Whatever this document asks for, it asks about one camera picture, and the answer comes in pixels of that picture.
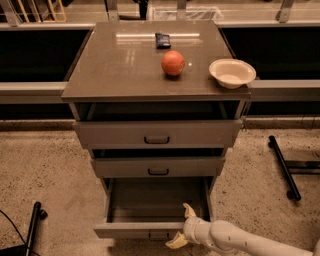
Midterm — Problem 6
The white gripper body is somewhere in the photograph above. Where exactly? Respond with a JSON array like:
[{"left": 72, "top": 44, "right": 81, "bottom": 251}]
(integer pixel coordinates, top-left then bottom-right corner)
[{"left": 183, "top": 216, "right": 212, "bottom": 246}]

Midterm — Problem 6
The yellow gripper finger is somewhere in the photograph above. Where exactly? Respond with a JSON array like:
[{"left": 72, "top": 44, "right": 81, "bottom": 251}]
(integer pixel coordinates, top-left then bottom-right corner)
[
  {"left": 165, "top": 232, "right": 188, "bottom": 249},
  {"left": 183, "top": 203, "right": 196, "bottom": 219}
]

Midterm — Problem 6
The grey bottom drawer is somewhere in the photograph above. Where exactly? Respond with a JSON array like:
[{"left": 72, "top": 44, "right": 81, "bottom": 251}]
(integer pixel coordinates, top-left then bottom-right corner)
[{"left": 94, "top": 176, "right": 215, "bottom": 240}]

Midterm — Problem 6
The grey drawer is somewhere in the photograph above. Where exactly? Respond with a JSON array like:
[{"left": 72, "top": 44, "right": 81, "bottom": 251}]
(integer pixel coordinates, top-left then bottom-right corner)
[
  {"left": 94, "top": 176, "right": 215, "bottom": 240},
  {"left": 74, "top": 101, "right": 241, "bottom": 149},
  {"left": 91, "top": 148, "right": 225, "bottom": 178}
]

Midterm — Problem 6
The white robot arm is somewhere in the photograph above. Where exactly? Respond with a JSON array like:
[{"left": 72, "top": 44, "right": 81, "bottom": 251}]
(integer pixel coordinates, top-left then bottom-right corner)
[{"left": 166, "top": 203, "right": 320, "bottom": 256}]

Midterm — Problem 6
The grey middle drawer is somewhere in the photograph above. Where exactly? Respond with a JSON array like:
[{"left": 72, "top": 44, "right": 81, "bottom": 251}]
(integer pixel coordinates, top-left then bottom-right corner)
[{"left": 91, "top": 148, "right": 225, "bottom": 178}]

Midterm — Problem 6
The grey top drawer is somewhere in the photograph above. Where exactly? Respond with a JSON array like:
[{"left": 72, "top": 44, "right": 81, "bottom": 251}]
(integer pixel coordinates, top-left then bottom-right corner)
[{"left": 74, "top": 101, "right": 241, "bottom": 149}]

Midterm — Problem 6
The grey drawer cabinet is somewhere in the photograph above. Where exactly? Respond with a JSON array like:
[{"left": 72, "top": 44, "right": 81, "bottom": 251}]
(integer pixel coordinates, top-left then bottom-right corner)
[{"left": 61, "top": 20, "right": 252, "bottom": 151}]

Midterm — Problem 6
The black right base leg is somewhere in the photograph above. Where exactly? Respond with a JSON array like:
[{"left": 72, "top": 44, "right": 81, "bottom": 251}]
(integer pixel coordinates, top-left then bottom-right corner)
[{"left": 268, "top": 135, "right": 320, "bottom": 201}]

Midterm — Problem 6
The black base leg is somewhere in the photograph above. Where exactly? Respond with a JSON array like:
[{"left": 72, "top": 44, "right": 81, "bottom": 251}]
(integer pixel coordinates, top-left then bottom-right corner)
[
  {"left": 268, "top": 135, "right": 320, "bottom": 201},
  {"left": 0, "top": 201, "right": 48, "bottom": 256}
]

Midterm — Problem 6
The white bowl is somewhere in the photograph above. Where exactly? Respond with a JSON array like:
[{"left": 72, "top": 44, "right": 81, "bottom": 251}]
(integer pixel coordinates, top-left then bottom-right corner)
[{"left": 209, "top": 59, "right": 256, "bottom": 89}]

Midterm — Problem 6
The red apple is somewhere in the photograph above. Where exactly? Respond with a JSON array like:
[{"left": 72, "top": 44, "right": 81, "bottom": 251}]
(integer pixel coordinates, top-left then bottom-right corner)
[{"left": 161, "top": 50, "right": 185, "bottom": 76}]

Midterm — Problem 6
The black left base leg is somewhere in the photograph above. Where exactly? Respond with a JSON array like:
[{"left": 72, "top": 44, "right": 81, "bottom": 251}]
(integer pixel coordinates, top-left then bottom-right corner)
[{"left": 0, "top": 201, "right": 48, "bottom": 256}]

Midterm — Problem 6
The grey metal railing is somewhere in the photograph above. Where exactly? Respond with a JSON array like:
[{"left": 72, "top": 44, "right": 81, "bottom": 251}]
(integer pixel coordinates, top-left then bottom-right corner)
[{"left": 0, "top": 0, "right": 320, "bottom": 104}]

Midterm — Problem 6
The dark blue snack packet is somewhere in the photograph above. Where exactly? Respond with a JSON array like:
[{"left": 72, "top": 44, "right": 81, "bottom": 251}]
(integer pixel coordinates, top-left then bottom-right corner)
[{"left": 155, "top": 33, "right": 171, "bottom": 49}]

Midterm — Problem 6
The clear plastic bin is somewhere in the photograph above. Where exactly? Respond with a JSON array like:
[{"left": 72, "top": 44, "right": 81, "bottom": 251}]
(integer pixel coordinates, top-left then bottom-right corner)
[{"left": 147, "top": 6, "right": 224, "bottom": 21}]

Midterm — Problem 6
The wooden rack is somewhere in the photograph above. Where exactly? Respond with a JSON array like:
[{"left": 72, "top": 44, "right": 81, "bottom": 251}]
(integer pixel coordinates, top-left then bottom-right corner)
[{"left": 7, "top": 0, "right": 67, "bottom": 23}]

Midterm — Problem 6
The black cable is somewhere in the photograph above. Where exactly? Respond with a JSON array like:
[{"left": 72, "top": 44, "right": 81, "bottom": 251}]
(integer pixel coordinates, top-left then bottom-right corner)
[{"left": 0, "top": 209, "right": 28, "bottom": 246}]

